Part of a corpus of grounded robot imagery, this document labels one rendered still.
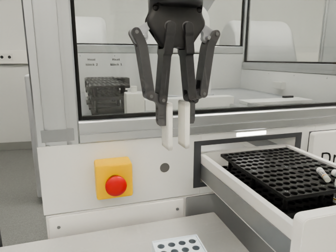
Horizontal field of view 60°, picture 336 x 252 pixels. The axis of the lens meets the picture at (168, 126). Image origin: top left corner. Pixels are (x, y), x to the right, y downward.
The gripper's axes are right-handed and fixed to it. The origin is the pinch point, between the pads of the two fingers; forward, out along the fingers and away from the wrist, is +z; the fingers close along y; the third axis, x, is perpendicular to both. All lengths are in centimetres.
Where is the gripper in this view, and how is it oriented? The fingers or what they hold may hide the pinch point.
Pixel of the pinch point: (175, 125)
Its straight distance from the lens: 43.6
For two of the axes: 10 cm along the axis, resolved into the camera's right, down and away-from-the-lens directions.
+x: 3.3, 2.0, -9.2
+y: -9.4, 0.8, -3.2
